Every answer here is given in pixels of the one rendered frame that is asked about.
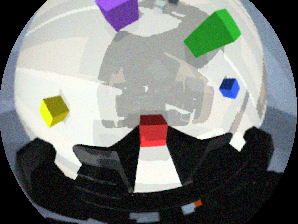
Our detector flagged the small blue block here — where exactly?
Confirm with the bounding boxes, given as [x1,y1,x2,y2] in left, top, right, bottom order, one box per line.
[220,77,239,99]

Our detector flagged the yellow cube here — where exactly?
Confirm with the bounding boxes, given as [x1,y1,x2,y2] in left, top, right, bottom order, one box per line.
[40,96,69,128]

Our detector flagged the green block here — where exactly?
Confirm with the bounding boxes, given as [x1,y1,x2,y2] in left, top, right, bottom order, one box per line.
[196,8,241,51]
[184,30,210,57]

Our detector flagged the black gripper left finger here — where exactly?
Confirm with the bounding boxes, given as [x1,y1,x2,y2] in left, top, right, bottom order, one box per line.
[72,124,141,192]

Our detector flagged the red block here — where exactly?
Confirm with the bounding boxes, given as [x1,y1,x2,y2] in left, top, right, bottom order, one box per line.
[140,115,169,147]

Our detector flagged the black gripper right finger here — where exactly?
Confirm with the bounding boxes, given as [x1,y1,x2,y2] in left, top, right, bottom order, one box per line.
[165,125,233,185]

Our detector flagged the purple cube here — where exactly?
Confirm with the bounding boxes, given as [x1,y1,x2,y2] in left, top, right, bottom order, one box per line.
[94,0,140,31]

